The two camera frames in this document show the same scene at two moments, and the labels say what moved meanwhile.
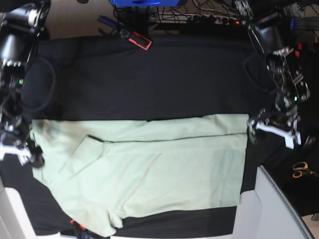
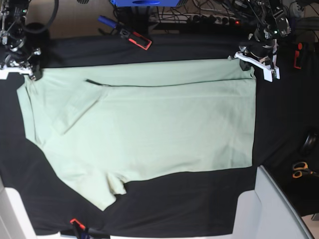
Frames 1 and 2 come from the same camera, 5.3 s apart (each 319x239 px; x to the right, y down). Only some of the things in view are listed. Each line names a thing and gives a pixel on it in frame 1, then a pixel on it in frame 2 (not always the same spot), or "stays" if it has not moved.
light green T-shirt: x=104 y=170 to x=104 y=126
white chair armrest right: x=266 y=213 stays
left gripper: x=23 y=145 to x=14 y=63
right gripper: x=283 y=122 to x=260 y=53
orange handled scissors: x=300 y=167 stays
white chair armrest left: x=14 y=221 stays
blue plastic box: x=145 y=3 stays
